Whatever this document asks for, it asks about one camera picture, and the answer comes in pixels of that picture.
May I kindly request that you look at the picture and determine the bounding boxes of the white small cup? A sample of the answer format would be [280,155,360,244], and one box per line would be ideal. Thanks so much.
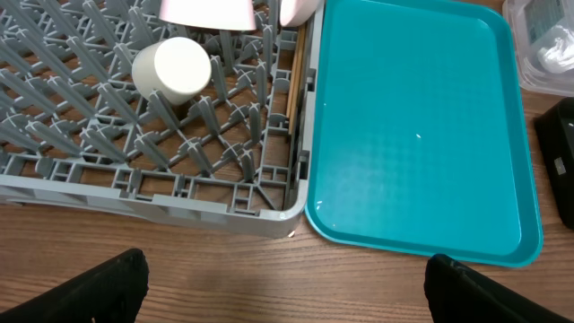
[131,37,212,105]

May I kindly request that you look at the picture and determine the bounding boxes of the large white plate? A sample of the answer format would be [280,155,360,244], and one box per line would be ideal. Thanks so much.
[280,0,321,27]

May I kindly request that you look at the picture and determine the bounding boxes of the wooden chopstick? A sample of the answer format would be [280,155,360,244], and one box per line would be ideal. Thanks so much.
[288,22,308,135]
[286,25,306,119]

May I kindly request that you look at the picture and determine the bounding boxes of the clear plastic bin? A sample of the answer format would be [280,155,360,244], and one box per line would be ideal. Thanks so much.
[502,0,573,97]

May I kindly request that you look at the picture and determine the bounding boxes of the pink shallow bowl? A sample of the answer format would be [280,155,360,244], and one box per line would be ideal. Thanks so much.
[159,0,257,31]

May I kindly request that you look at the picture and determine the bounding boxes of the grey dish rack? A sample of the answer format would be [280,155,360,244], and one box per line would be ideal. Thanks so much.
[1,1,325,238]

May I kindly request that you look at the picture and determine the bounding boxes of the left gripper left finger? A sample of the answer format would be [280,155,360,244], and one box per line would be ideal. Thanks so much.
[1,249,149,322]

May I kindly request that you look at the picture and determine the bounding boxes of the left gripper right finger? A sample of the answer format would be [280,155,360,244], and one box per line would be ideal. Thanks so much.
[423,254,570,323]

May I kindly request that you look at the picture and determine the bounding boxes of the black waste tray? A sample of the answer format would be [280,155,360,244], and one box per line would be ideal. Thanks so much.
[534,97,573,230]

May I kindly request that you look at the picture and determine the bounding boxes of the teal serving tray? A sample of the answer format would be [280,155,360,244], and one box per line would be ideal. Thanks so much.
[306,0,544,267]

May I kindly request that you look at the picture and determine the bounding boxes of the white tissue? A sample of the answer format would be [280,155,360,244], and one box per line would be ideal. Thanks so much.
[537,25,573,74]

